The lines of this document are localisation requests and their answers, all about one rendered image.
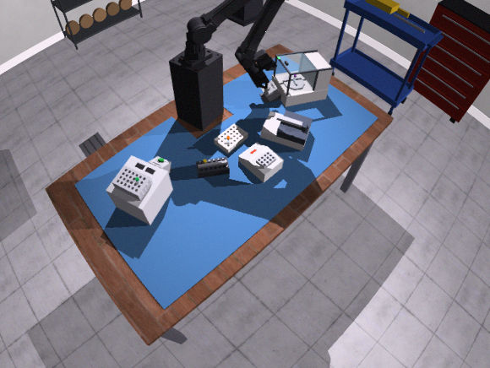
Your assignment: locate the blue bench mat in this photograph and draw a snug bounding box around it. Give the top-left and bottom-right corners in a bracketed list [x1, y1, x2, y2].
[75, 73, 378, 310]

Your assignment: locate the white tube rack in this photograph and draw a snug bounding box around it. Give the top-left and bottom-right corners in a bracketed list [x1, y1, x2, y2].
[214, 124, 248, 154]

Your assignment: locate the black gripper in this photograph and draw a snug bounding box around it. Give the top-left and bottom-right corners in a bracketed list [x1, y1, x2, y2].
[249, 70, 270, 89]

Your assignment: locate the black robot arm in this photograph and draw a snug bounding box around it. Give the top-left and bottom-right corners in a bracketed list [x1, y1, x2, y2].
[179, 0, 285, 81]

